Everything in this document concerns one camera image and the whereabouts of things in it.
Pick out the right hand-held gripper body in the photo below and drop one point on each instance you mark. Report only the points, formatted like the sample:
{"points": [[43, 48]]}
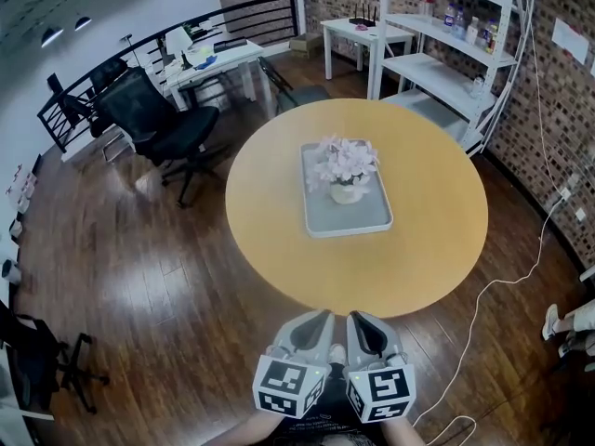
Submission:
{"points": [[372, 370]]}

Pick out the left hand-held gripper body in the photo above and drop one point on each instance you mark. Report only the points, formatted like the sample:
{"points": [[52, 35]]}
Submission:
{"points": [[302, 342]]}

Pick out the white grey tray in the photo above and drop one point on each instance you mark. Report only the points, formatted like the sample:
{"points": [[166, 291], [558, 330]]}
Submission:
{"points": [[346, 219]]}

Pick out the pink potted flower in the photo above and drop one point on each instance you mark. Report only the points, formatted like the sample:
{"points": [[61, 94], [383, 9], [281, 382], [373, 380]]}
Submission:
{"points": [[346, 165]]}

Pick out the person's right forearm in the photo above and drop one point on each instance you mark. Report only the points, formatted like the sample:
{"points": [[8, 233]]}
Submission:
{"points": [[402, 435]]}

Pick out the person's white shoe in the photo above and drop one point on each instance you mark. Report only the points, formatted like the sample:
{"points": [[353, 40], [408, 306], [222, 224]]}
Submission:
{"points": [[338, 353]]}

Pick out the person's black clothing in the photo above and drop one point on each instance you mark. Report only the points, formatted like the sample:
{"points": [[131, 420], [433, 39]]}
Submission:
{"points": [[332, 416]]}

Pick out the grey folding chair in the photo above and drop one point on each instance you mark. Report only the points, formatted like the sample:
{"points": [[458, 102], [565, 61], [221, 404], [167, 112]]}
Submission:
{"points": [[290, 93]]}

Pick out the black swivel chair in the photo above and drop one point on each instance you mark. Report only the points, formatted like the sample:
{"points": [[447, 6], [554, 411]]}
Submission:
{"points": [[42, 356]]}

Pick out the white power plug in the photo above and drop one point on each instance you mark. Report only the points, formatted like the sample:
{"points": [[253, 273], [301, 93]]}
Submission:
{"points": [[565, 194]]}

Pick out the black mesh office chair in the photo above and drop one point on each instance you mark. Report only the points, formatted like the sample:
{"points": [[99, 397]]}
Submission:
{"points": [[158, 123]]}

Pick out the white desk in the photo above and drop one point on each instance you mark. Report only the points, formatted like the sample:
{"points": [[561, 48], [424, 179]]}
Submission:
{"points": [[223, 58]]}

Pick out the blue cloth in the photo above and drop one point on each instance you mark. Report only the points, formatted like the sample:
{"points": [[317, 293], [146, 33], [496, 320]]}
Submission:
{"points": [[205, 62]]}

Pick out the cardboard box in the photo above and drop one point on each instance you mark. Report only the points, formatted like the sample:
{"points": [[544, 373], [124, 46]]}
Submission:
{"points": [[306, 44]]}

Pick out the small clear bottle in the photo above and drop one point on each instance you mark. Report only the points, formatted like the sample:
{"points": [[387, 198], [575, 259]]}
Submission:
{"points": [[478, 87]]}

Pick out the white metal shelf unit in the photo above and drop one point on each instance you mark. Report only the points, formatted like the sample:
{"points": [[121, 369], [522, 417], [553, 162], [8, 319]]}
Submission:
{"points": [[437, 70]]}

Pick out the black keyboard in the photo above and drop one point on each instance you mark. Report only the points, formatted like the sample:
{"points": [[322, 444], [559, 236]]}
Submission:
{"points": [[230, 43]]}

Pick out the small white table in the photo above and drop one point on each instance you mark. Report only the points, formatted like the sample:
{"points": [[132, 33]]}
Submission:
{"points": [[367, 35]]}

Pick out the white table lamp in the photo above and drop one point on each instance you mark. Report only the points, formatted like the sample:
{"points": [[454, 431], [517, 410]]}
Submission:
{"points": [[179, 42]]}

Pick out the black router with antennas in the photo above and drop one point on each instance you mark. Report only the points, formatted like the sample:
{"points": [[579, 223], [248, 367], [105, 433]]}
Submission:
{"points": [[361, 20]]}

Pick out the black metal railing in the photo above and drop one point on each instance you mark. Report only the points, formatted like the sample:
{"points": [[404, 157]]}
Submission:
{"points": [[65, 105]]}

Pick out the white bottle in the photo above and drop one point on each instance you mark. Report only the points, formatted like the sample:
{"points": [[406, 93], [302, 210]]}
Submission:
{"points": [[472, 31]]}

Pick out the colourful bottle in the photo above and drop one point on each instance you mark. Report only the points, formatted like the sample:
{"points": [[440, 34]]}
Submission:
{"points": [[491, 37]]}

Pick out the clear bottle red cap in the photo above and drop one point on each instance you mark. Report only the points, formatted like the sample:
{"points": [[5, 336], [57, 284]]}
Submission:
{"points": [[427, 0]]}

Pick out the white paper sheet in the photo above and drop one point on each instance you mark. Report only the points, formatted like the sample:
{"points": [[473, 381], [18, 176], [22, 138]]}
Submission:
{"points": [[571, 39]]}

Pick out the round ceiling lamp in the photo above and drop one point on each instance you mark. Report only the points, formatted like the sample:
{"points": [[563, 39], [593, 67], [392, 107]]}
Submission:
{"points": [[83, 22], [51, 36]]}

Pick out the white wall socket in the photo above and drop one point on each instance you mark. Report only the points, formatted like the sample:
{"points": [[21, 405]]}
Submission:
{"points": [[580, 214]]}

